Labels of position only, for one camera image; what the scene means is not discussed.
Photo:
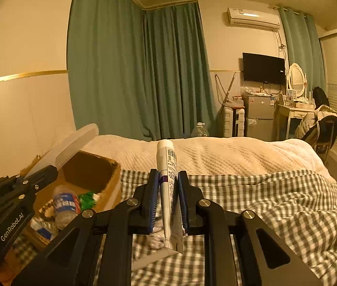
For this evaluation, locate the silver fridge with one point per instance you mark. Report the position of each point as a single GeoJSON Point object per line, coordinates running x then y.
{"type": "Point", "coordinates": [259, 119]}

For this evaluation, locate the white air conditioner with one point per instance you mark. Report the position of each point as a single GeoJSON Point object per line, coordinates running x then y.
{"type": "Point", "coordinates": [253, 18]}

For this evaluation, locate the black wall television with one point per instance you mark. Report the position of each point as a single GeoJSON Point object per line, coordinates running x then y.
{"type": "Point", "coordinates": [263, 68]}

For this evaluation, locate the brown cardboard box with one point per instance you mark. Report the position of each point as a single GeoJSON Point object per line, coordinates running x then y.
{"type": "Point", "coordinates": [91, 169]}

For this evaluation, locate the green checked blanket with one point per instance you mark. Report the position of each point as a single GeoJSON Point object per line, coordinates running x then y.
{"type": "Point", "coordinates": [290, 214]}

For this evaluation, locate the black bag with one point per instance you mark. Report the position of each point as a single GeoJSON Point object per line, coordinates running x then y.
{"type": "Point", "coordinates": [320, 96]}

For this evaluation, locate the dark chair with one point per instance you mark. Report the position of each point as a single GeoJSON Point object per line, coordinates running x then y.
{"type": "Point", "coordinates": [324, 132]}

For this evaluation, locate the white oval mirror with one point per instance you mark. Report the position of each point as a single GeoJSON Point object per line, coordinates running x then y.
{"type": "Point", "coordinates": [296, 79]}

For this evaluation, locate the green medicine box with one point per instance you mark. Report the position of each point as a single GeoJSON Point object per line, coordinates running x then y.
{"type": "Point", "coordinates": [88, 201]}

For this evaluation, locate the white fluffy blanket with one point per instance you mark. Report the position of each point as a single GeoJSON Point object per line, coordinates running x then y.
{"type": "Point", "coordinates": [231, 155]}

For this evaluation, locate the white dressing table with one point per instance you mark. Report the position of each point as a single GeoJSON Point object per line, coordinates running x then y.
{"type": "Point", "coordinates": [296, 113]}

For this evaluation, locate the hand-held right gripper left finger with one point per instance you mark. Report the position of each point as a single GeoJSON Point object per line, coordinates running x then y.
{"type": "Point", "coordinates": [155, 196]}

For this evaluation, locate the clear bottle blue label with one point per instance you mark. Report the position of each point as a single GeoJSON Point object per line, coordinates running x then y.
{"type": "Point", "coordinates": [64, 202]}

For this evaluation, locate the white suitcase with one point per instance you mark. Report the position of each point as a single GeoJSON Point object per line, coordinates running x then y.
{"type": "Point", "coordinates": [234, 122]}

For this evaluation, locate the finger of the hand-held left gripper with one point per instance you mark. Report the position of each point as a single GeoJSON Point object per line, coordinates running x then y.
{"type": "Point", "coordinates": [40, 178]}

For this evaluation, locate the white toothpaste tube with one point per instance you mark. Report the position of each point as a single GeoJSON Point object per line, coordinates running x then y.
{"type": "Point", "coordinates": [168, 161]}

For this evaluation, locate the leaning broom stick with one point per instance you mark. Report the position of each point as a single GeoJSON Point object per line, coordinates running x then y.
{"type": "Point", "coordinates": [229, 88]}

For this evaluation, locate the clear plastic bag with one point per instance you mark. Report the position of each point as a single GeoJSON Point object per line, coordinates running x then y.
{"type": "Point", "coordinates": [235, 102]}

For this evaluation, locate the white plastic comb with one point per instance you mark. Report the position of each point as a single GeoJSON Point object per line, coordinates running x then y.
{"type": "Point", "coordinates": [76, 143]}

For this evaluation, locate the white flat card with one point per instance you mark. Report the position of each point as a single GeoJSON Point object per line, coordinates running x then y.
{"type": "Point", "coordinates": [150, 259]}

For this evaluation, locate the clear water jug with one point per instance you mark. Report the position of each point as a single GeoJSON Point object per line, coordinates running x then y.
{"type": "Point", "coordinates": [202, 131]}

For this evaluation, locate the small picture frame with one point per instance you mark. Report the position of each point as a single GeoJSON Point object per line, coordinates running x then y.
{"type": "Point", "coordinates": [291, 94]}

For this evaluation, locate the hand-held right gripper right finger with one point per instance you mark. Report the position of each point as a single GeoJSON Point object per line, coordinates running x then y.
{"type": "Point", "coordinates": [181, 199]}

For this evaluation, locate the green curtain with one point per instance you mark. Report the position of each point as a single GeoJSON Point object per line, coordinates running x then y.
{"type": "Point", "coordinates": [302, 50]}
{"type": "Point", "coordinates": [180, 71]}
{"type": "Point", "coordinates": [106, 65]}

